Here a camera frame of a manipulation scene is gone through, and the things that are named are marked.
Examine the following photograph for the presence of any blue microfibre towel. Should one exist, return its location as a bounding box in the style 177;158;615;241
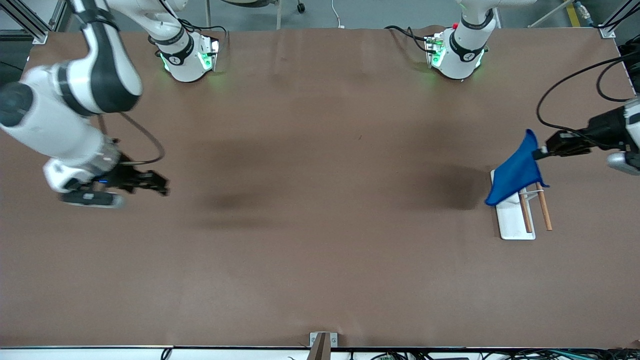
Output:
484;129;550;207

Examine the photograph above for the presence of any wooden towel rack rod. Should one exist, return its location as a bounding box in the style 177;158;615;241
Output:
534;182;554;232
518;189;534;235

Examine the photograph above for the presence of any white towel rack base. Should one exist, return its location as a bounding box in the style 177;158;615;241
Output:
490;169;537;241

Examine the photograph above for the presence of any brown table cover mat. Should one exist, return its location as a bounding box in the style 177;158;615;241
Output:
0;25;640;350

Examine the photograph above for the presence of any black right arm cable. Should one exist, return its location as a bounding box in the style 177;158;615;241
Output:
119;111;166;166

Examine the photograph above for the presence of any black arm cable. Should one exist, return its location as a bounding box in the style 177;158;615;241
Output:
119;111;166;166
536;52;640;137

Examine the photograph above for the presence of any black looped cable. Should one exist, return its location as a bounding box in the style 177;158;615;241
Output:
595;59;637;104

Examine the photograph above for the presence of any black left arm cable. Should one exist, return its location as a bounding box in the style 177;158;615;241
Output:
536;52;640;137

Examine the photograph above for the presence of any aluminium frame post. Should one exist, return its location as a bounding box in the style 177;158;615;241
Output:
597;0;640;39
0;0;52;45

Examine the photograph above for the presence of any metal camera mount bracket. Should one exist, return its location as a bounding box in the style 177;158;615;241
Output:
308;331;339;360

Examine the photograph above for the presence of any white floor cable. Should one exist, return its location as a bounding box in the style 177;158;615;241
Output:
330;0;347;29

